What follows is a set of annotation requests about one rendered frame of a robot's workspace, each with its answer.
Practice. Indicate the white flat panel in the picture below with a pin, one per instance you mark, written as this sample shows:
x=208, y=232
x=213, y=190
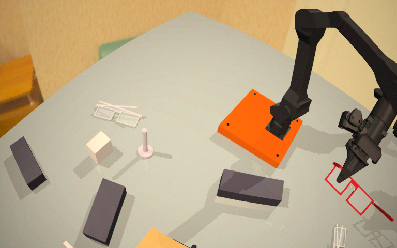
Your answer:
x=68, y=245

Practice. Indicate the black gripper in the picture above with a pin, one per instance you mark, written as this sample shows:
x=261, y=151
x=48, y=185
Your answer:
x=363, y=147

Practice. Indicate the red glasses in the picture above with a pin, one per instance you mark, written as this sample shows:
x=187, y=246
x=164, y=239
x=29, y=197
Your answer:
x=358, y=199

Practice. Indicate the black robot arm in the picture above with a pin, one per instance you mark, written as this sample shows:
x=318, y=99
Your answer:
x=310, y=26

